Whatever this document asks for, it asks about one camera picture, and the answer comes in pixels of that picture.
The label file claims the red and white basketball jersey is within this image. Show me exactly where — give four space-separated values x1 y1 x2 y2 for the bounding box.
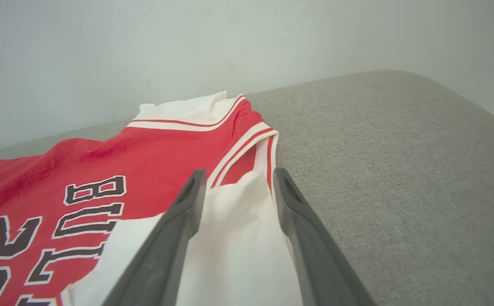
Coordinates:
0 91 305 306

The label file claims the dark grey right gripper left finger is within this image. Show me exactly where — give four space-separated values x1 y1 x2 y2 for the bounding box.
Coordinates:
102 169 207 306

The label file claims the grey fabric sofa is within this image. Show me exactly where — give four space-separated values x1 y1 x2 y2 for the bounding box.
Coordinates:
0 70 494 306

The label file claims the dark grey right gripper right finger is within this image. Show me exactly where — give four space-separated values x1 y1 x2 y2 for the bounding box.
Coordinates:
273 167 377 306

